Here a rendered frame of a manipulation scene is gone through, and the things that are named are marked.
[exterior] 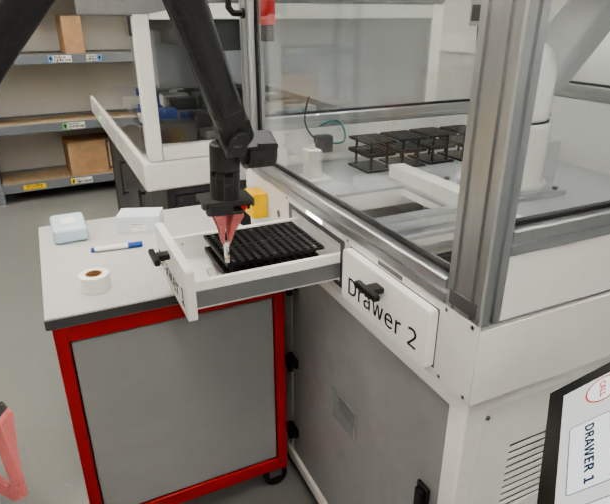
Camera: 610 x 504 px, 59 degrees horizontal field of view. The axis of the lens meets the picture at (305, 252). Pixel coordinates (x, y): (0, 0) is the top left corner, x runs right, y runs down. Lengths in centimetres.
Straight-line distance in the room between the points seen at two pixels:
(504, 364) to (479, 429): 13
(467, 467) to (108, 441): 90
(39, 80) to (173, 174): 332
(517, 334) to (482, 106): 36
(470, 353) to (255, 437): 94
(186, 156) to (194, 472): 102
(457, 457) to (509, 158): 51
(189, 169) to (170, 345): 77
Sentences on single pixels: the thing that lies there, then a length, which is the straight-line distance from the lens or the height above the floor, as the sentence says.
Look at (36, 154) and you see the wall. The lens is 527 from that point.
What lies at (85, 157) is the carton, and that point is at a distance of 487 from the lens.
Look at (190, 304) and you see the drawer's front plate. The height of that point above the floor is 86.
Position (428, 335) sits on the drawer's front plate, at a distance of 92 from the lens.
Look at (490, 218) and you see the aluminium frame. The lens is 78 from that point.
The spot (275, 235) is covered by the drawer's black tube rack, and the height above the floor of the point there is 90.
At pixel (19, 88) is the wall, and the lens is 518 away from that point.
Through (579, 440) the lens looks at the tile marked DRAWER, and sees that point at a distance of 61.
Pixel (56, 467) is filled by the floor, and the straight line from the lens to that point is 209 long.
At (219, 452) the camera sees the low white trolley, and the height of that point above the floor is 23.
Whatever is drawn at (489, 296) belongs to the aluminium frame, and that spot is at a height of 99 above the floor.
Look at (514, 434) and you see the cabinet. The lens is 108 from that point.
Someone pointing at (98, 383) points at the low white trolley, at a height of 56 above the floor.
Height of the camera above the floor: 137
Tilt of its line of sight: 24 degrees down
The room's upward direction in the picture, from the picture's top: straight up
